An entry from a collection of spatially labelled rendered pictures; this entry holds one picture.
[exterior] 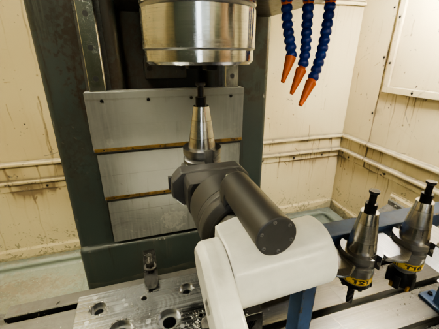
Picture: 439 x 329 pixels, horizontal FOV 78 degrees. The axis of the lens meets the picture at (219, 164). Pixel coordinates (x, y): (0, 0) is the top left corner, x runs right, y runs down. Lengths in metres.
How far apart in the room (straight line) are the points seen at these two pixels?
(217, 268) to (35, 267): 1.41
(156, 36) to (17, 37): 0.97
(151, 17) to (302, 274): 0.33
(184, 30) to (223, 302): 0.29
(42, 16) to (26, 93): 0.46
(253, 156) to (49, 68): 0.70
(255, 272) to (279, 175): 1.36
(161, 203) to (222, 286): 0.77
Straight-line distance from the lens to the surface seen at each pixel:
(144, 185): 0.94
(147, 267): 0.75
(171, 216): 1.02
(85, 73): 0.90
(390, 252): 0.54
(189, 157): 0.45
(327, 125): 1.63
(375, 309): 0.90
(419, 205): 0.55
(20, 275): 1.61
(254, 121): 1.00
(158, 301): 0.71
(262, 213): 0.22
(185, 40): 0.36
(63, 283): 1.47
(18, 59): 1.31
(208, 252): 0.24
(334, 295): 0.89
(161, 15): 0.37
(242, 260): 0.24
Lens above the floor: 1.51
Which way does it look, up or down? 22 degrees down
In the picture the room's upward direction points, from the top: straight up
